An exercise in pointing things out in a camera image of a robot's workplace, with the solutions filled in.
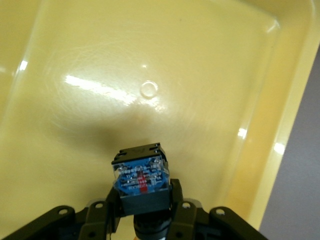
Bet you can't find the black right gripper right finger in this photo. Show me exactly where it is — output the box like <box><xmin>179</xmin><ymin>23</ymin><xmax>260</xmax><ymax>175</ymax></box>
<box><xmin>169</xmin><ymin>178</ymin><xmax>268</xmax><ymax>240</ymax></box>

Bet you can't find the yellow plastic tray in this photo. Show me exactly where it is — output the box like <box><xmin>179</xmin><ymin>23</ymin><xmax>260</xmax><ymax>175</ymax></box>
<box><xmin>0</xmin><ymin>0</ymin><xmax>320</xmax><ymax>240</ymax></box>

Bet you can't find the yellow push button switch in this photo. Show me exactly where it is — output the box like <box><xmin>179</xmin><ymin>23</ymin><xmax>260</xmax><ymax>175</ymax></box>
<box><xmin>110</xmin><ymin>141</ymin><xmax>174</xmax><ymax>240</ymax></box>

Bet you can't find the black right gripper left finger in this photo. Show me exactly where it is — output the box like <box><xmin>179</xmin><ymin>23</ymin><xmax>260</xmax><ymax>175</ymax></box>
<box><xmin>0</xmin><ymin>186</ymin><xmax>123</xmax><ymax>240</ymax></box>

